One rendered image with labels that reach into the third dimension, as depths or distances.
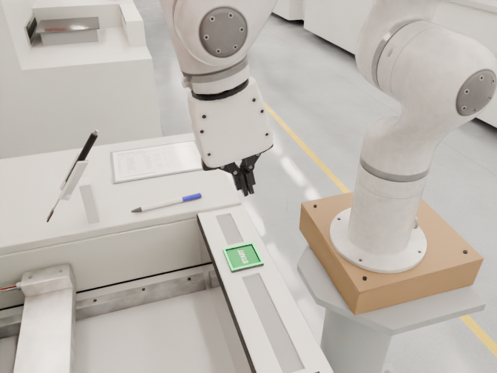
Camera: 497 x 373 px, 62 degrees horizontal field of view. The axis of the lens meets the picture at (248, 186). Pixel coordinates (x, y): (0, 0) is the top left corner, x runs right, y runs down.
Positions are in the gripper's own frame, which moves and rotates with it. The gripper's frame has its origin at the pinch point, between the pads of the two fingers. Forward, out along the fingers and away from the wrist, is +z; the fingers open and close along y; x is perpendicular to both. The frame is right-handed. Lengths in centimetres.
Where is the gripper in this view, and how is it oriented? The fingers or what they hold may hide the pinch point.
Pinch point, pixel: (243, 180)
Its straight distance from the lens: 62.1
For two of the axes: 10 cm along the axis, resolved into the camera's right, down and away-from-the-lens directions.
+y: 9.3, -3.4, 1.4
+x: -3.1, -5.2, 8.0
